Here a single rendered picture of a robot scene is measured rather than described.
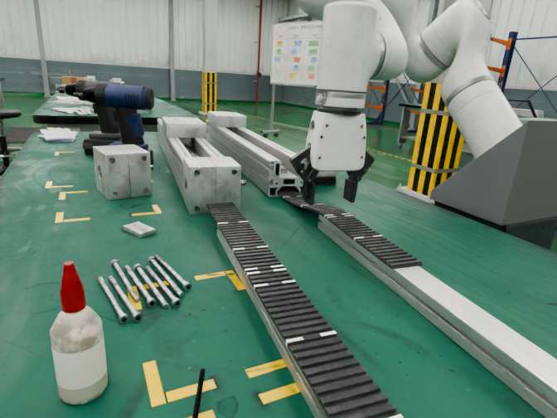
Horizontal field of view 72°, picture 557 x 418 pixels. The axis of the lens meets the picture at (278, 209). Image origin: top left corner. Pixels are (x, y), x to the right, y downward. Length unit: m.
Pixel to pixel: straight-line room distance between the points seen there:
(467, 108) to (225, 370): 0.84
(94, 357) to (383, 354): 0.27
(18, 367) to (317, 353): 0.27
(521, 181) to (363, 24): 0.47
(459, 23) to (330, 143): 0.57
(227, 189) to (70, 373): 0.48
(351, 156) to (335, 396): 0.45
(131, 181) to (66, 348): 0.56
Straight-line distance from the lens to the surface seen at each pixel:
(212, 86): 11.02
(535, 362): 0.44
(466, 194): 0.96
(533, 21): 9.60
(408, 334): 0.47
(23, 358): 0.44
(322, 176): 1.01
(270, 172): 0.87
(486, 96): 1.05
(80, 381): 0.36
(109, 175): 0.85
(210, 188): 0.74
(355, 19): 0.65
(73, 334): 0.34
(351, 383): 0.34
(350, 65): 0.65
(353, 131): 0.67
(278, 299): 0.42
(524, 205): 0.96
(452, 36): 1.13
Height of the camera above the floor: 1.04
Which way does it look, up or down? 19 degrees down
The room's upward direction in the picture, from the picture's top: 4 degrees clockwise
